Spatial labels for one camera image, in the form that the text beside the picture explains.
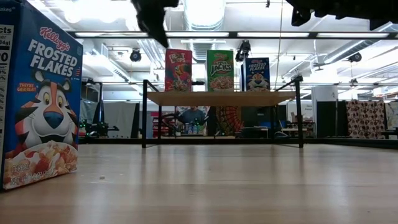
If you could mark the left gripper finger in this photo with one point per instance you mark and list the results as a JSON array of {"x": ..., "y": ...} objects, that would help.
[{"x": 155, "y": 23}]

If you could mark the red Froot Loops cereal box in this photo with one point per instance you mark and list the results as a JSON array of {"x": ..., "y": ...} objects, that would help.
[{"x": 178, "y": 70}]

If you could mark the green Apple Jacks cereal box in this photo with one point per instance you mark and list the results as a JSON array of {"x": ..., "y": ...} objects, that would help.
[{"x": 220, "y": 70}]

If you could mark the blue Frosted Flakes cereal box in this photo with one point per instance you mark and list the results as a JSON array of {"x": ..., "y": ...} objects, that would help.
[
  {"x": 257, "y": 74},
  {"x": 40, "y": 109}
]

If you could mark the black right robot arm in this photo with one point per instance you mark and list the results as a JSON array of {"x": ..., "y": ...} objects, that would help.
[{"x": 373, "y": 9}]

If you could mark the black background robot arm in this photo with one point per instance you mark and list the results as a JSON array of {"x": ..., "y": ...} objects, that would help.
[{"x": 99, "y": 129}]

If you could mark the person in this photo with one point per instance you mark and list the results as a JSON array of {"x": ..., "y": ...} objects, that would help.
[{"x": 192, "y": 116}]

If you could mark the grey curtain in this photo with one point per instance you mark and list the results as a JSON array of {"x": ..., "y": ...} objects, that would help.
[{"x": 121, "y": 118}]

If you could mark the black partition panel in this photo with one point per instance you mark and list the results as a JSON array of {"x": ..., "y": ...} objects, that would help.
[{"x": 326, "y": 118}]

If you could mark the brown patterned cloth panel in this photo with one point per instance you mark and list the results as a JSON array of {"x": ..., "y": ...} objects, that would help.
[{"x": 365, "y": 119}]

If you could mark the spiral patterned cloth panel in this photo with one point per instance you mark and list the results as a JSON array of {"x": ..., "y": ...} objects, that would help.
[{"x": 230, "y": 119}]

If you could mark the black ceiling camera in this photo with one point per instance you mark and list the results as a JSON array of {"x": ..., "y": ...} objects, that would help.
[
  {"x": 242, "y": 49},
  {"x": 354, "y": 57},
  {"x": 135, "y": 55}
]

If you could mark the black aluminium table frame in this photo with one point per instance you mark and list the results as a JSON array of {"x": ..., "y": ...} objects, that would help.
[{"x": 109, "y": 141}]

